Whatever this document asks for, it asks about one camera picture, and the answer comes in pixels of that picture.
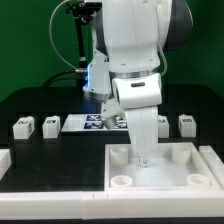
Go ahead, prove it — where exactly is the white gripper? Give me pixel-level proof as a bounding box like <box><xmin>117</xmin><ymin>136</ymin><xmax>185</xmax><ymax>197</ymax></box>
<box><xmin>112</xmin><ymin>73</ymin><xmax>162</xmax><ymax>167</ymax></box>

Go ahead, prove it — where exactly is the white square tabletop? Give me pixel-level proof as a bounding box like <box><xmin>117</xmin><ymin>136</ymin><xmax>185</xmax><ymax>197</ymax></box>
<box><xmin>104</xmin><ymin>142</ymin><xmax>221</xmax><ymax>191</ymax></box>

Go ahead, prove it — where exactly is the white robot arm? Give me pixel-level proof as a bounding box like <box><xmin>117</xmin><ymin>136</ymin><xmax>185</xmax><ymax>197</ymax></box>
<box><xmin>84</xmin><ymin>0</ymin><xmax>193</xmax><ymax>167</ymax></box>

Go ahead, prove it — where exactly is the white front fence bar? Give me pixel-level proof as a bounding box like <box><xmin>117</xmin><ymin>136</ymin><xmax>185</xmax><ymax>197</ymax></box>
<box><xmin>0</xmin><ymin>190</ymin><xmax>224</xmax><ymax>220</ymax></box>

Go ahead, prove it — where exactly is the white fence bar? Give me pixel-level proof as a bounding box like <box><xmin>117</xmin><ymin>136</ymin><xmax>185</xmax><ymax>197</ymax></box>
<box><xmin>199</xmin><ymin>146</ymin><xmax>224</xmax><ymax>189</ymax></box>
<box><xmin>0</xmin><ymin>190</ymin><xmax>224</xmax><ymax>220</ymax></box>

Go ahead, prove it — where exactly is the white right fence bar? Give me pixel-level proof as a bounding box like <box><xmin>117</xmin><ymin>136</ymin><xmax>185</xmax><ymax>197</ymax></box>
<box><xmin>199</xmin><ymin>146</ymin><xmax>224</xmax><ymax>189</ymax></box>

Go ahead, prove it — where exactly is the white fiducial tag sheet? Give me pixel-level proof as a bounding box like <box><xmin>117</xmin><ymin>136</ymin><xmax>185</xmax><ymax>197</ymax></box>
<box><xmin>61</xmin><ymin>113</ymin><xmax>132</xmax><ymax>134</ymax></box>

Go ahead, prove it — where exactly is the white left fence block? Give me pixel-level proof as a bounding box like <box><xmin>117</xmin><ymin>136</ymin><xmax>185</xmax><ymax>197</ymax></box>
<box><xmin>0</xmin><ymin>149</ymin><xmax>11</xmax><ymax>180</ymax></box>

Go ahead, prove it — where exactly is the grey cable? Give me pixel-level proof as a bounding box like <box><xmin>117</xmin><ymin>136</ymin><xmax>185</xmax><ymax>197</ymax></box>
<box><xmin>48</xmin><ymin>0</ymin><xmax>88</xmax><ymax>74</ymax></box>

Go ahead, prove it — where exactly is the black cable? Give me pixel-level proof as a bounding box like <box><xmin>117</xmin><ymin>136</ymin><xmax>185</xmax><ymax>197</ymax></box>
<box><xmin>41</xmin><ymin>69</ymin><xmax>88</xmax><ymax>88</ymax></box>

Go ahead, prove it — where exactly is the black camera stand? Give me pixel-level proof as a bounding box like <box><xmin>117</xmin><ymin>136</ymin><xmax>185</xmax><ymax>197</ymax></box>
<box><xmin>65</xmin><ymin>0</ymin><xmax>102</xmax><ymax>69</ymax></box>

